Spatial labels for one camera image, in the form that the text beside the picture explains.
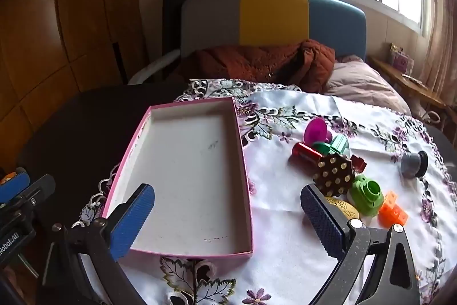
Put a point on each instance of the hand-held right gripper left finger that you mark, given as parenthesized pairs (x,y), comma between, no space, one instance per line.
(132,219)

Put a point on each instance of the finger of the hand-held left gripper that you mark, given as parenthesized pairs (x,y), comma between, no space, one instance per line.
(14,185)

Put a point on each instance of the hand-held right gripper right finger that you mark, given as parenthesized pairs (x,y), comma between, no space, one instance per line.
(321,222)

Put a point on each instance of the gold oval piece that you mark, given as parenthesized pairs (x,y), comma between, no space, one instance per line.
(342,207)

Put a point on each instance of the brown studded disc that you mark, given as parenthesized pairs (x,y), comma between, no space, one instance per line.
(332,174)

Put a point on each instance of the small dark red block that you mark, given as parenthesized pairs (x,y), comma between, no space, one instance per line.
(359,164)

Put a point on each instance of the red metallic cylinder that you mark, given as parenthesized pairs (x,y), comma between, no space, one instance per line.
(307,154)

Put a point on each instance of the orange linked cubes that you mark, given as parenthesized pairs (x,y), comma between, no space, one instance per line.
(392,214)

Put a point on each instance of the pink cardboard box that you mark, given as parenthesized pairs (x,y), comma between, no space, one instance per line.
(185,165)

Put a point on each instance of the teal green plastic part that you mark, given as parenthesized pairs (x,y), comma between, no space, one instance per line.
(337,144)

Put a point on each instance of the magenta plastic funnel piece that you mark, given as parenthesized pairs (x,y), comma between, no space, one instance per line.
(316,130)

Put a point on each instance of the grey cylinder with black cap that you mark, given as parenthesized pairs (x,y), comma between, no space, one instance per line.
(410,164)

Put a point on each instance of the white floral embroidered tablecloth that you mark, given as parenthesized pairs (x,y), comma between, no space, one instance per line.
(285,219)

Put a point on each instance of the pink pillow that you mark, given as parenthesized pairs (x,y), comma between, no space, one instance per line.
(360,83)

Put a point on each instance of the wooden side table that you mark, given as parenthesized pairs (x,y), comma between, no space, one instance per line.
(400,80)

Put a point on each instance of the wooden wardrobe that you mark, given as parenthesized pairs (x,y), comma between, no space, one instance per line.
(53,22)

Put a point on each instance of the brown quilted jacket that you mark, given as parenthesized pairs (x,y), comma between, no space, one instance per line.
(257,65)

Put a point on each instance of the purple gift boxes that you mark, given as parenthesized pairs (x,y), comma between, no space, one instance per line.
(401,60)

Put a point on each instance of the grey yellow blue headboard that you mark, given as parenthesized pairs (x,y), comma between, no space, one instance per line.
(271,19)

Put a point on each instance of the beige curtain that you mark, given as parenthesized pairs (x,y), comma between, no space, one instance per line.
(441,40)

